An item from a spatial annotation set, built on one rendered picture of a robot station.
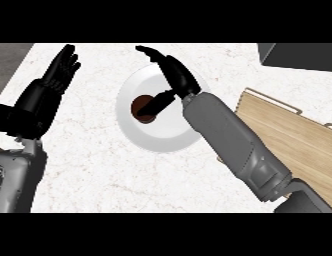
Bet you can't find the brown chocolate cupcake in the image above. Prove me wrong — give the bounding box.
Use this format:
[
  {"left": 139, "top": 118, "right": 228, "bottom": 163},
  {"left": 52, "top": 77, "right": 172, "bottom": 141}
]
[{"left": 129, "top": 94, "right": 158, "bottom": 125}]

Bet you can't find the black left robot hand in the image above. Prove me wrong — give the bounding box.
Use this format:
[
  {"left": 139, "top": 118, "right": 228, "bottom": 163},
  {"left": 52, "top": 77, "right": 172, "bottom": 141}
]
[{"left": 0, "top": 43, "right": 82, "bottom": 141}]

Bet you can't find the white round plate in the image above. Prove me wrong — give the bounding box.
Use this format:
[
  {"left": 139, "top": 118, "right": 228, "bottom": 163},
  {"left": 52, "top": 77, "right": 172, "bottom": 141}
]
[{"left": 114, "top": 63, "right": 212, "bottom": 154}]

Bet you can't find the dark grey box appliance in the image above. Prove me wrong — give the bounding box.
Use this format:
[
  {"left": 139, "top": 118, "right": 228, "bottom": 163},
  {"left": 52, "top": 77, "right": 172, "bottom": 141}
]
[{"left": 256, "top": 43, "right": 332, "bottom": 73}]

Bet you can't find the pale wooden tray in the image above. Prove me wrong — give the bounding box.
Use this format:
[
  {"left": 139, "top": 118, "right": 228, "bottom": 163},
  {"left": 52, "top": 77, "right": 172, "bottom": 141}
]
[{"left": 215, "top": 87, "right": 332, "bottom": 214}]

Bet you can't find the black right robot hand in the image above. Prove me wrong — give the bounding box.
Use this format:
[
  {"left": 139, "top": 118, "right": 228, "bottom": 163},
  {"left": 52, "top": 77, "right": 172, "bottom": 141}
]
[{"left": 133, "top": 45, "right": 203, "bottom": 118}]

